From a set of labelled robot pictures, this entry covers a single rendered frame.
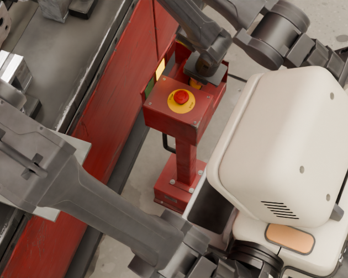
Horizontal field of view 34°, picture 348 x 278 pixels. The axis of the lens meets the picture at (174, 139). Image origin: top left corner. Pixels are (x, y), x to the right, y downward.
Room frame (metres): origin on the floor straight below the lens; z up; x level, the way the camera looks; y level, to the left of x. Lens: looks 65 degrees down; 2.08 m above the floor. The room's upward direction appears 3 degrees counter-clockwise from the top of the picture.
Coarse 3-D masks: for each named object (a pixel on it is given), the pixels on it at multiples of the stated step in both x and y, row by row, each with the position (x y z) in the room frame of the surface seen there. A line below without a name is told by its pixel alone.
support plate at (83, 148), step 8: (64, 136) 0.53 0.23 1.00; (72, 144) 0.51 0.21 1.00; (80, 144) 0.51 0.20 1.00; (88, 144) 0.51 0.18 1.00; (80, 152) 0.50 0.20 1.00; (88, 152) 0.50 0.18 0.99; (80, 160) 0.48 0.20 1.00; (0, 200) 0.40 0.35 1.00; (8, 200) 0.40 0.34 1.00; (40, 208) 0.38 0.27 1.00; (48, 208) 0.38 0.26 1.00; (40, 216) 0.36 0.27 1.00; (48, 216) 0.36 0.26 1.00; (56, 216) 0.36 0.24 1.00
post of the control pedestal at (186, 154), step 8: (176, 144) 0.76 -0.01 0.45; (184, 144) 0.74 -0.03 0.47; (176, 152) 0.76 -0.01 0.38; (184, 152) 0.74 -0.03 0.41; (192, 152) 0.75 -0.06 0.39; (176, 160) 0.76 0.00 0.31; (184, 160) 0.75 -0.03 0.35; (192, 160) 0.75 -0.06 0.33; (184, 168) 0.75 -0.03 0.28; (192, 168) 0.75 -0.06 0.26; (184, 176) 0.75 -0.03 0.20; (192, 176) 0.75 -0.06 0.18
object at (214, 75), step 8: (192, 56) 0.83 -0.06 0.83; (192, 64) 0.81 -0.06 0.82; (200, 64) 0.79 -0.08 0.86; (192, 72) 0.79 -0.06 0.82; (200, 72) 0.78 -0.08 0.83; (208, 72) 0.77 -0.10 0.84; (216, 72) 0.79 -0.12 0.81; (224, 72) 0.79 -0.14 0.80; (208, 80) 0.77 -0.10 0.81; (216, 80) 0.77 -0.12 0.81
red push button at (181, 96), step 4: (176, 92) 0.74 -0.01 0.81; (180, 92) 0.74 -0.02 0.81; (184, 92) 0.74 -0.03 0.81; (176, 96) 0.73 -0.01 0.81; (180, 96) 0.72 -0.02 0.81; (184, 96) 0.72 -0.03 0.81; (188, 96) 0.73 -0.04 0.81; (176, 100) 0.71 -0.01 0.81; (180, 100) 0.71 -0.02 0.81; (184, 100) 0.71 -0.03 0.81; (180, 104) 0.72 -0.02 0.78
